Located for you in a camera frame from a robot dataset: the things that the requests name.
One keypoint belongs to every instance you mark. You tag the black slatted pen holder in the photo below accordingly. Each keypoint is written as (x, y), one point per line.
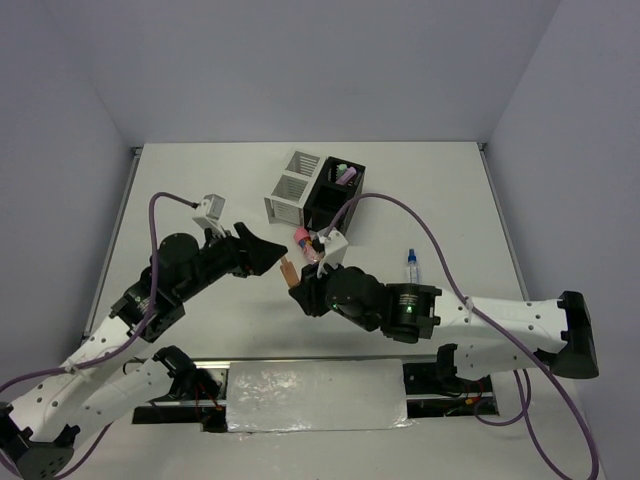
(327, 197)

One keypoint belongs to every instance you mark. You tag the pink-capped marker tube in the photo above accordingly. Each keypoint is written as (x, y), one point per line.
(311, 247)

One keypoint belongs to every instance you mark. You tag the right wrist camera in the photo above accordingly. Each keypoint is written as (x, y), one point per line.
(335, 246)

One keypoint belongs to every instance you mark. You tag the white slatted pen holder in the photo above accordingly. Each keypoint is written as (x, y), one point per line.
(286, 201)

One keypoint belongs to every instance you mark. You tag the clear blue-capped spray bottle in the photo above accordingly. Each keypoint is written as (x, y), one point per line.
(412, 267)

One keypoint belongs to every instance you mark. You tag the silver foil sheet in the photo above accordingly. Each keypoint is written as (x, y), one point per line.
(302, 396)

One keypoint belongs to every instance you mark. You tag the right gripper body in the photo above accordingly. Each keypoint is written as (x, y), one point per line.
(323, 302)

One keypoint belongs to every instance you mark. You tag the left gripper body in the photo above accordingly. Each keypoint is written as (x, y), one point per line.
(222, 257)

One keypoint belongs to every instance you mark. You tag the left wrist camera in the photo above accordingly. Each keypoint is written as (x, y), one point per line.
(208, 212)

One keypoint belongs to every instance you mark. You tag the orange highlighter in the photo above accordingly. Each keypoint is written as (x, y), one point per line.
(289, 273)

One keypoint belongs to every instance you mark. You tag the purple highlighter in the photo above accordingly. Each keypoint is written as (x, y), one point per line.
(347, 176)

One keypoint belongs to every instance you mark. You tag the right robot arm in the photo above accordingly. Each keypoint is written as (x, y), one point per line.
(472, 338)

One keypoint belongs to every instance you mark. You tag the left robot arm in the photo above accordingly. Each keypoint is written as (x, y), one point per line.
(41, 429)

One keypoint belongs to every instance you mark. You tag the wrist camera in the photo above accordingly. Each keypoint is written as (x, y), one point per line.
(208, 212)
(335, 246)

